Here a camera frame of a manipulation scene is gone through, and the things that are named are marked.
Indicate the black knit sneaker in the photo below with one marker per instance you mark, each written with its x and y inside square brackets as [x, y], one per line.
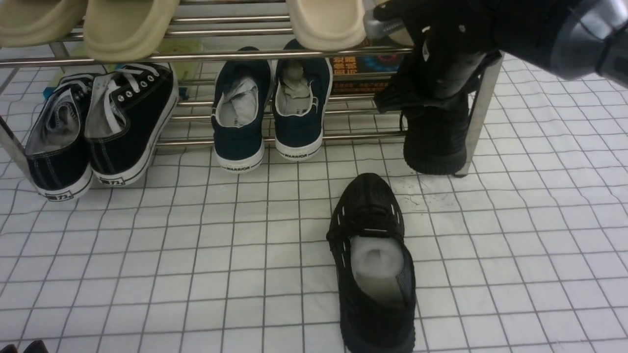
[434, 142]
[375, 270]

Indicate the dark object bottom left corner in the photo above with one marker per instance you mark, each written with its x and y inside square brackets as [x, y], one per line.
[37, 346]

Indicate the olive green slipper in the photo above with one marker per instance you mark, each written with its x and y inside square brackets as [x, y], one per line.
[126, 30]
[26, 23]

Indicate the beige slipper left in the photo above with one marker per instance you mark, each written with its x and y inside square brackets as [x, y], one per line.
[327, 25]

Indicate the olive green slipper far left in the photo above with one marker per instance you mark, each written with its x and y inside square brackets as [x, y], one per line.
[26, 23]

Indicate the blue object behind rack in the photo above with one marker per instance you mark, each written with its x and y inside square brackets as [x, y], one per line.
[51, 92]

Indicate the black canvas sneaker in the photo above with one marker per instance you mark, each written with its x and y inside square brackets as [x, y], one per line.
[55, 151]
[129, 110]

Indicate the beige slipper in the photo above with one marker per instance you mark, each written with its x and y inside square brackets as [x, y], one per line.
[327, 25]
[376, 29]

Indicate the beige slipper right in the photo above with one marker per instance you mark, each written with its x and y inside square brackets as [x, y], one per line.
[376, 29]

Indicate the navy sneaker right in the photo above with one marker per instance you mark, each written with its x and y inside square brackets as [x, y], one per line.
[300, 96]

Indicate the navy sneaker left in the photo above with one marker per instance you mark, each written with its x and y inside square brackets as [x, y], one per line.
[242, 91]

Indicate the navy sneaker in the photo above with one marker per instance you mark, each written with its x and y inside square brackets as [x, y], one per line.
[300, 96]
[242, 91]

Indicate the black canvas sneaker left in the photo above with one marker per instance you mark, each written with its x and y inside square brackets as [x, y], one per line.
[55, 151]

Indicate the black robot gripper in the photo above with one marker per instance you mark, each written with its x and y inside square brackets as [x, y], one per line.
[460, 42]

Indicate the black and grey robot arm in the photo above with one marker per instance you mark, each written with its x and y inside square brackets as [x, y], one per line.
[568, 38]

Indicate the black canvas sneaker right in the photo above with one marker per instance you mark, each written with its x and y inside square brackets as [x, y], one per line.
[129, 110]

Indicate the black box with orange print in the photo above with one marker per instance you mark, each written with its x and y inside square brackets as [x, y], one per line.
[366, 68]

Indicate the silver metal shoe rack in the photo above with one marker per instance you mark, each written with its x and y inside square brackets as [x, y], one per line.
[62, 59]

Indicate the white grid floor cloth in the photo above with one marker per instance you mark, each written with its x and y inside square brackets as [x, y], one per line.
[525, 254]

